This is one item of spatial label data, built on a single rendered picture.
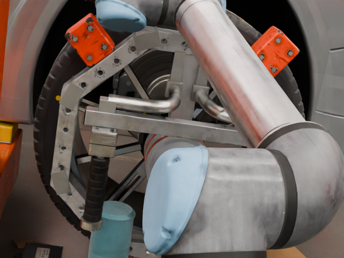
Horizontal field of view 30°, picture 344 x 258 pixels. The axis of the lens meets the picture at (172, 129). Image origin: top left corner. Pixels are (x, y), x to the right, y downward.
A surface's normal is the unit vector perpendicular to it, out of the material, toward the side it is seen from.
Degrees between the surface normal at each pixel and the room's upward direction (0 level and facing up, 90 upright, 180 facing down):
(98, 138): 90
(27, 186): 0
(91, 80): 90
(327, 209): 83
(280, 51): 90
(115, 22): 152
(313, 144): 15
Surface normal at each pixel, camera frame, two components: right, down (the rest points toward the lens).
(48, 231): 0.17, -0.94
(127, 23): -0.06, 0.98
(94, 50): 0.08, 0.30
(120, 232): 0.40, 0.29
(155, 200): -0.95, -0.15
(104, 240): -0.24, 0.20
